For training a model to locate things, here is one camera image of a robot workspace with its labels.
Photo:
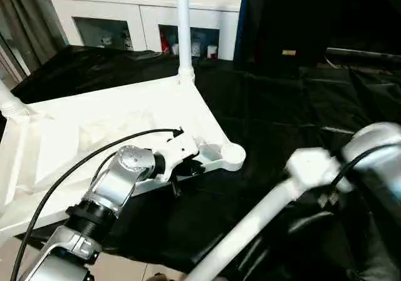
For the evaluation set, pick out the white plastic table top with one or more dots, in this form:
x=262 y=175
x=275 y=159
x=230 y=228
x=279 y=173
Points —
x=94 y=130

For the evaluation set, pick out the black speaker with gold label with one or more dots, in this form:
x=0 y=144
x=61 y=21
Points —
x=288 y=17

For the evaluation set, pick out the blue upright panel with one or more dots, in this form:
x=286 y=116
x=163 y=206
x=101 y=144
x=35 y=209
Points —
x=241 y=17

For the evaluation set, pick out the dark metal bar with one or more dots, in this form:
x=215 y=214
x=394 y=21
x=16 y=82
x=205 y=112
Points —
x=363 y=52

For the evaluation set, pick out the white cup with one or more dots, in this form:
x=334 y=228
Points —
x=175 y=48
x=212 y=51

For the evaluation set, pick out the white plastic table leg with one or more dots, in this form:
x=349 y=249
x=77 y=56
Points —
x=244 y=227
x=11 y=102
x=184 y=27

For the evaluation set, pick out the white sideboard cabinet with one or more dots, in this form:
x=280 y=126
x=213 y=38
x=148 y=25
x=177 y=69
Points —
x=109 y=2

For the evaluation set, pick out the grey curtain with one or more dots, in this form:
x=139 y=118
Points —
x=28 y=20

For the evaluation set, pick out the black mat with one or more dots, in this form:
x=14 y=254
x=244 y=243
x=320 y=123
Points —
x=282 y=105

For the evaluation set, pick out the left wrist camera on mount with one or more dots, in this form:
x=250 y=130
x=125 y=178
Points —
x=178 y=149

